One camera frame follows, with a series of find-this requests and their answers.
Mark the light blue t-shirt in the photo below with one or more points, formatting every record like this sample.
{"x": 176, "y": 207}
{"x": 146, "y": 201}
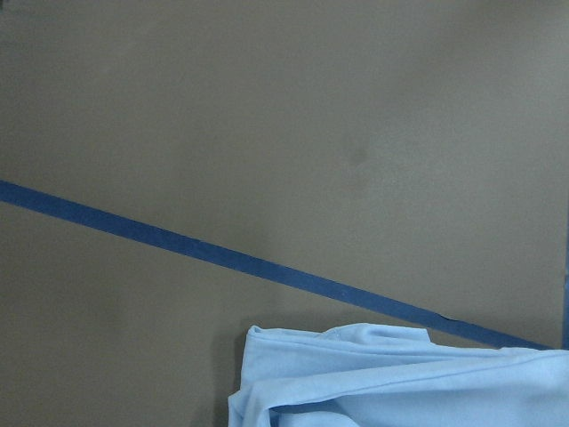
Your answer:
{"x": 376, "y": 375}

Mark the blue tape line crosswise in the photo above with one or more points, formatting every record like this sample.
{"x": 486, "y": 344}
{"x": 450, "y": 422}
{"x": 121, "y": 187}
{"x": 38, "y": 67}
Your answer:
{"x": 146, "y": 234}

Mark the blue tape line far lengthwise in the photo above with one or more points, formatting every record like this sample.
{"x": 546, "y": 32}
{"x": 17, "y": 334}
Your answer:
{"x": 565, "y": 322}

